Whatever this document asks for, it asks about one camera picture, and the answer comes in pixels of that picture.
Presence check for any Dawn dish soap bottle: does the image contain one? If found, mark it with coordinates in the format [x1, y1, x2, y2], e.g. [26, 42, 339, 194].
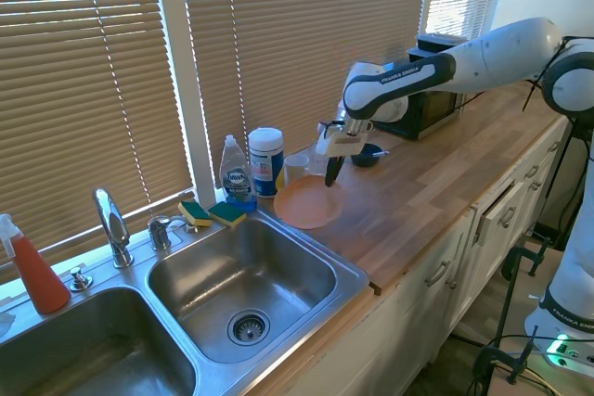
[218, 134, 258, 211]

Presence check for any white ceramic mug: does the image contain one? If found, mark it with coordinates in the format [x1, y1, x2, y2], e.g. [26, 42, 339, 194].
[283, 154, 311, 186]

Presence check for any chrome sink faucet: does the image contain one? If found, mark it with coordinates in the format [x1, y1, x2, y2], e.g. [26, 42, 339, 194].
[91, 187, 136, 270]

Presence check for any white kitchen cabinet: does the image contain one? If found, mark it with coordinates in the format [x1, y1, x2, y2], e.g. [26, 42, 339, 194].
[259, 112, 576, 396]

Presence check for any clear drinking glass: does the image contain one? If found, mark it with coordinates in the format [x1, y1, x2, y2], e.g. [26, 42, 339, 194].
[305, 141, 329, 178]

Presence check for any chrome sink knob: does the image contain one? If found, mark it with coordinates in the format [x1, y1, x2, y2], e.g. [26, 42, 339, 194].
[69, 265, 94, 293]

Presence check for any metal sink drain strainer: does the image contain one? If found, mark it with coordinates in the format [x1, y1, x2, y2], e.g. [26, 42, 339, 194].
[226, 307, 272, 348]

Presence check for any wide beige window blind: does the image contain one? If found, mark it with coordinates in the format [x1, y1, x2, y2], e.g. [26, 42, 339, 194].
[0, 0, 197, 284]

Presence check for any chrome sink sprayer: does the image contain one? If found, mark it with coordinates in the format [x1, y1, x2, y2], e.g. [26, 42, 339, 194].
[147, 214, 200, 252]

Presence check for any dark blue bowl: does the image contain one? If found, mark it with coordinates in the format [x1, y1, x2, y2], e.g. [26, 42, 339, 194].
[350, 142, 384, 168]

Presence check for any black microwave oven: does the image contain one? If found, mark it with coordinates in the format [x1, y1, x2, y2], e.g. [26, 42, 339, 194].
[372, 59, 471, 142]

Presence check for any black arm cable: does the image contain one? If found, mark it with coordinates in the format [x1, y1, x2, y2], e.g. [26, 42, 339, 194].
[521, 35, 573, 113]

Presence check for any stainless steel double sink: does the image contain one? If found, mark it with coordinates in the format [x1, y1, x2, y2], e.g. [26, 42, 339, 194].
[0, 204, 371, 396]

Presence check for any black clamp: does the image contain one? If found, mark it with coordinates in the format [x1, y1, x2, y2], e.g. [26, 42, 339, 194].
[471, 325, 540, 387]
[499, 236, 554, 282]

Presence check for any orange plastic plate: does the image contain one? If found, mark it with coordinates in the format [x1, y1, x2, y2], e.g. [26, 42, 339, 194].
[273, 174, 347, 230]

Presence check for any orange spray bottle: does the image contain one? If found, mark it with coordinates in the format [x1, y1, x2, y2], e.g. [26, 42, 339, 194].
[0, 213, 72, 315]

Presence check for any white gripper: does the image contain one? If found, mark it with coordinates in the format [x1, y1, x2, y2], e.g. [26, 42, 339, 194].
[316, 119, 372, 189]

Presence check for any black appliance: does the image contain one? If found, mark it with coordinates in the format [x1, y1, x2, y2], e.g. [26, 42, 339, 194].
[533, 117, 593, 249]

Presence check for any yellow green sponge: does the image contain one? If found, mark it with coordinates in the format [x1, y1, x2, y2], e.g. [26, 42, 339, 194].
[177, 200, 213, 229]
[207, 200, 248, 230]

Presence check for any black stand pole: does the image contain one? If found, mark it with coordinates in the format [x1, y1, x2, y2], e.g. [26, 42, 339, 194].
[490, 270, 519, 351]

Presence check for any white wipes canister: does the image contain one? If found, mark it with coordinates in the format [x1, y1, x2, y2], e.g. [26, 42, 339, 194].
[247, 126, 286, 199]

